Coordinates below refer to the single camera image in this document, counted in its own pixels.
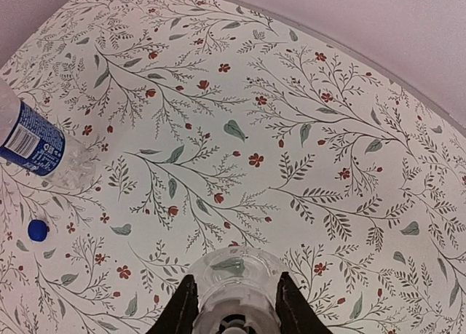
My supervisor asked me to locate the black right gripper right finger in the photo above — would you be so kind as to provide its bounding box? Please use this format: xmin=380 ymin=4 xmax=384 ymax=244
xmin=275 ymin=271 xmax=332 ymax=334

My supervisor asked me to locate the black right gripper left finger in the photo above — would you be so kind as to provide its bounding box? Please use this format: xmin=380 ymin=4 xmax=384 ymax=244
xmin=146 ymin=274 xmax=199 ymax=334

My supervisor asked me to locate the small clear plastic bottle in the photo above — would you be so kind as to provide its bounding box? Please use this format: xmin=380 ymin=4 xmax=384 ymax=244
xmin=189 ymin=247 xmax=289 ymax=334

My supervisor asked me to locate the blue bottle cap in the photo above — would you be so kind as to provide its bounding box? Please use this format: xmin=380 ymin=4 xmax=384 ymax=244
xmin=28 ymin=219 xmax=49 ymax=242

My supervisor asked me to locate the Pepsi bottle with blue label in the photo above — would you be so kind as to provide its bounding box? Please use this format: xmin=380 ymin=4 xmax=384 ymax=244
xmin=1 ymin=81 xmax=96 ymax=190

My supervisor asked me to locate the floral patterned table mat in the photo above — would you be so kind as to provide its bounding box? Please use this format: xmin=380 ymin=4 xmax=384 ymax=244
xmin=1 ymin=0 xmax=465 ymax=333

